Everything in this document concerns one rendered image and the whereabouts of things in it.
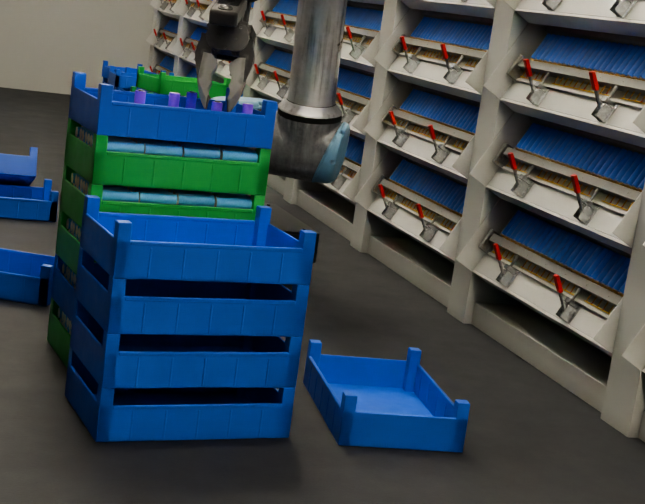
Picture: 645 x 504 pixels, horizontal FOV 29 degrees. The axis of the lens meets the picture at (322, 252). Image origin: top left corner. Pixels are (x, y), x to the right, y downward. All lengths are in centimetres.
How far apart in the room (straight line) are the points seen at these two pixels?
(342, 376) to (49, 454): 64
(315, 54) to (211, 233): 93
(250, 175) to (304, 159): 78
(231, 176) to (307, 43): 80
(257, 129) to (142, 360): 49
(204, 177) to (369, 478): 59
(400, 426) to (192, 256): 42
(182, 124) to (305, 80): 84
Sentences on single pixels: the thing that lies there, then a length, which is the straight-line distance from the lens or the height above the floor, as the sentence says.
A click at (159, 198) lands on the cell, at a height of 30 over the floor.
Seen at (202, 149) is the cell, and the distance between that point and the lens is 209.
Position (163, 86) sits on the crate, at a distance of 476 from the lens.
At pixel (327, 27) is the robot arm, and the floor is 60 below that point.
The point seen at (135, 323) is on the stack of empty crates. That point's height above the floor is 18.
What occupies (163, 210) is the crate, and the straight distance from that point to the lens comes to 207.
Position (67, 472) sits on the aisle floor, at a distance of 172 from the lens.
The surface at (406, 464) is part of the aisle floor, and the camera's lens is 189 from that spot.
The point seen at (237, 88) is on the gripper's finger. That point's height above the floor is 49.
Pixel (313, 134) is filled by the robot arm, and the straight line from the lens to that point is 287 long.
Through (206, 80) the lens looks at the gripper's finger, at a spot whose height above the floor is 50.
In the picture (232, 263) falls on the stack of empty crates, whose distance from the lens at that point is 181.
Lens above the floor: 65
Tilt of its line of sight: 11 degrees down
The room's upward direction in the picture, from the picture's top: 8 degrees clockwise
